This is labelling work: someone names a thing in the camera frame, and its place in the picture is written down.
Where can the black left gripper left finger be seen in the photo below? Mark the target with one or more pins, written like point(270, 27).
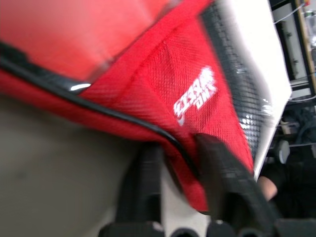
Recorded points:
point(143, 177)

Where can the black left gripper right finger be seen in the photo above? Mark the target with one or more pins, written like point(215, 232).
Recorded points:
point(222, 177)

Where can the red table tennis paddle case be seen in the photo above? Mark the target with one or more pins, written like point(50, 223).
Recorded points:
point(172, 86)

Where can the person's bare hand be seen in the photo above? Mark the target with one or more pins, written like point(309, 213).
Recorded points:
point(267, 188)

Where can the black metal frame rack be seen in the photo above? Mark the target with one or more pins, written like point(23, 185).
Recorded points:
point(300, 81)

